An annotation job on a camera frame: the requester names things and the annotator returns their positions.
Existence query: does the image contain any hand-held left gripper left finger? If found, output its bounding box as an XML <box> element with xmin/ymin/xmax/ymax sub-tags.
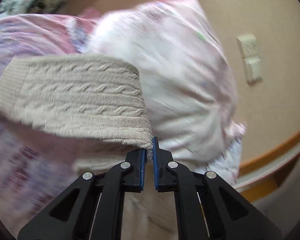
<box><xmin>17</xmin><ymin>148</ymin><xmax>147</xmax><ymax>240</ymax></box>

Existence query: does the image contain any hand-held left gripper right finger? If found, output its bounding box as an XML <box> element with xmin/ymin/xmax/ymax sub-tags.
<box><xmin>152</xmin><ymin>137</ymin><xmax>283</xmax><ymax>240</ymax></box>

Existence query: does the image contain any beige cable knit sweater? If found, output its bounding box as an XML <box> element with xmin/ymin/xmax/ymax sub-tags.
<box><xmin>0</xmin><ymin>54</ymin><xmax>179</xmax><ymax>240</ymax></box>

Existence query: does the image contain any floral white pillow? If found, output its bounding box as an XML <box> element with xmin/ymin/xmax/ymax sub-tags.
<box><xmin>86</xmin><ymin>0</ymin><xmax>248</xmax><ymax>182</ymax></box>

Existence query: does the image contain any wooden bed headboard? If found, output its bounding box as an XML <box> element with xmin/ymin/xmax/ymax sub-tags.
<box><xmin>236</xmin><ymin>122</ymin><xmax>300</xmax><ymax>203</ymax></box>

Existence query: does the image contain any white wall switch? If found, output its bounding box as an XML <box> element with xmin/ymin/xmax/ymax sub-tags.
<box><xmin>242</xmin><ymin>56</ymin><xmax>263</xmax><ymax>85</ymax></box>
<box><xmin>236</xmin><ymin>33</ymin><xmax>259</xmax><ymax>58</ymax></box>

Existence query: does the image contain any floral pink bed cover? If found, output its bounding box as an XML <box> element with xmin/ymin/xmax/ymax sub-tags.
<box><xmin>0</xmin><ymin>7</ymin><xmax>103</xmax><ymax>233</ymax></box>

